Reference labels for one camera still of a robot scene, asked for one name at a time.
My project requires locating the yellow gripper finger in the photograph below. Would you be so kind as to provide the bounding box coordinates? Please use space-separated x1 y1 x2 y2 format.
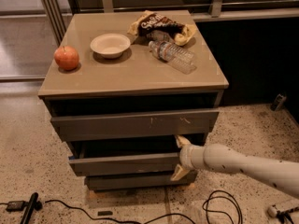
175 135 191 148
170 164 190 181

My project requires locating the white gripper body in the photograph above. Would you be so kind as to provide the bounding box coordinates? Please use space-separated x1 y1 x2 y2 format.
179 145 205 170

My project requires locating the grey drawer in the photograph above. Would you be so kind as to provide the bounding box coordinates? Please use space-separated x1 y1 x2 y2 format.
69 142 179 176
50 109 219 141
85 171 197 191

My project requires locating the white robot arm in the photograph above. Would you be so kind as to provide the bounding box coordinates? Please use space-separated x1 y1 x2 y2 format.
171 135 299 198

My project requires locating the grey drawer cabinet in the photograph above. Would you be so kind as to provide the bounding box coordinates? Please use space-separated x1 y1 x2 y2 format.
37 9 230 192

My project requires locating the grey bottom drawer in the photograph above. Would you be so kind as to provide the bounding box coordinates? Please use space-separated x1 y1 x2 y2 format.
85 171 197 191

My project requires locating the grey top drawer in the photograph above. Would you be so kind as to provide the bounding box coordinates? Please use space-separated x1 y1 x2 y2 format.
50 109 219 141

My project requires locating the clear plastic water bottle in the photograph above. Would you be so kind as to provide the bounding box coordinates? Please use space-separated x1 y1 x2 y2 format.
149 41 196 75

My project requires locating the small black floor block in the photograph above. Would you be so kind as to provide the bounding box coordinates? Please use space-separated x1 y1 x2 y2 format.
97 211 113 217

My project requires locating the white power strip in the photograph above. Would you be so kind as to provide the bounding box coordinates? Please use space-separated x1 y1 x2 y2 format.
267 199 299 217

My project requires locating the blue tape piece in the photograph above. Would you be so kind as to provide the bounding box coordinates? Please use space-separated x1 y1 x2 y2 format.
68 156 75 161

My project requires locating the white paper bowl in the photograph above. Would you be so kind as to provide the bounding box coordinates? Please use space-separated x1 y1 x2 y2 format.
90 34 131 59

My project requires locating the brown chip bag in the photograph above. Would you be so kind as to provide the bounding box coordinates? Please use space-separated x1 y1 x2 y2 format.
128 10 197 47

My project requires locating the red apple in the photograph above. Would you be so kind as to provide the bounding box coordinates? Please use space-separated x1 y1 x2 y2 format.
54 46 79 70

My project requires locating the black bar tool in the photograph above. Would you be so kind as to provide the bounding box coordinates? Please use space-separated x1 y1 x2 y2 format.
20 192 42 224

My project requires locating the black power adapter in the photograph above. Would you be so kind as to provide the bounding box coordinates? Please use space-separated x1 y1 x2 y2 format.
6 201 25 212

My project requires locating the coiled black cable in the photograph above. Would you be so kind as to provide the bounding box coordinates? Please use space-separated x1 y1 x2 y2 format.
202 189 243 224

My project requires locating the black floor cable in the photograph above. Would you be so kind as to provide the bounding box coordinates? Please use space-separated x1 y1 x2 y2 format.
44 199 196 224

